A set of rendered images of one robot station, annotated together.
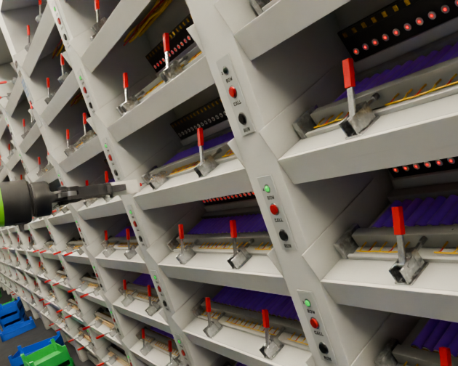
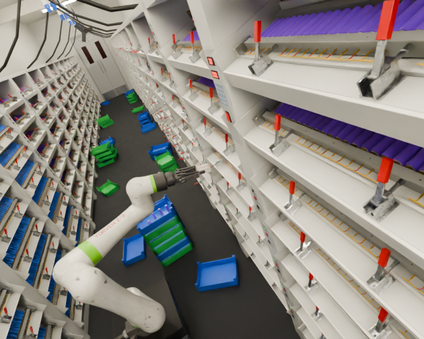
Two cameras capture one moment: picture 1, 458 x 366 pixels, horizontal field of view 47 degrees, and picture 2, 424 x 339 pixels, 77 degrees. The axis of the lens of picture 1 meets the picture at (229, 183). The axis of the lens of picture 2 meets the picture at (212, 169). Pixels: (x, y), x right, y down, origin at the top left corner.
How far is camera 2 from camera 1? 70 cm
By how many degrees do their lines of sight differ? 32
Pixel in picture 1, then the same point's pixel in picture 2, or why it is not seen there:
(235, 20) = (259, 182)
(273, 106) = (272, 209)
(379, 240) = not seen: hidden behind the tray
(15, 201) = (161, 186)
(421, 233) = not seen: hidden behind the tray
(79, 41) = (180, 88)
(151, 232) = (214, 171)
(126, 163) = (204, 144)
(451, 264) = (326, 294)
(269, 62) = not seen: hidden behind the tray
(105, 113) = (194, 122)
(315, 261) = (280, 256)
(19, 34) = (143, 34)
